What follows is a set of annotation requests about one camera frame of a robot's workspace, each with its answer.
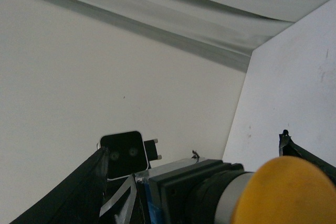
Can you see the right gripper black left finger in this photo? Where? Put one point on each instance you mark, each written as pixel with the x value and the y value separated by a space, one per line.
pixel 77 199

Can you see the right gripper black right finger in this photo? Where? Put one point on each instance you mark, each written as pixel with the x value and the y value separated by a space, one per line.
pixel 288 148

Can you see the white pleated curtain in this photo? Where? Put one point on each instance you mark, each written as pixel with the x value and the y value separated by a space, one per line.
pixel 225 31

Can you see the yellow mushroom push button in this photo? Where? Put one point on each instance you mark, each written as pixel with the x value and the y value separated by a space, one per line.
pixel 283 190

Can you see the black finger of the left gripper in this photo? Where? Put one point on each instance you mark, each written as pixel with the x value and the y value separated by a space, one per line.
pixel 126 201

